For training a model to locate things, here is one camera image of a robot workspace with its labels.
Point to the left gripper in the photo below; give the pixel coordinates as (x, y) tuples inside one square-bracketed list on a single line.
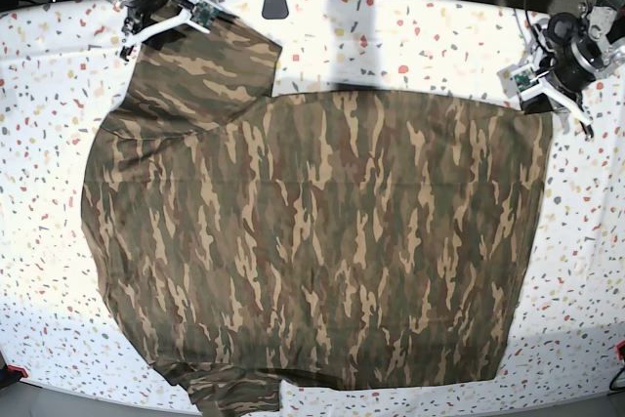
[(578, 45)]

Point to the camouflage T-shirt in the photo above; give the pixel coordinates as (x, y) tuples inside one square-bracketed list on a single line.
[(352, 240)]

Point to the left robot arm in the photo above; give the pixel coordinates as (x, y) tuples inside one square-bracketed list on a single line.
[(612, 15)]

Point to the terrazzo pattern table cloth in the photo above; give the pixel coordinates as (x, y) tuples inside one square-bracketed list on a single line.
[(60, 75)]

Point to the red black clamp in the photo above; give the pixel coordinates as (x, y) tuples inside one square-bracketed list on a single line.
[(10, 375)]

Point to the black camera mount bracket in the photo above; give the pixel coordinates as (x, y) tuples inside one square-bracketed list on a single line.
[(274, 10)]

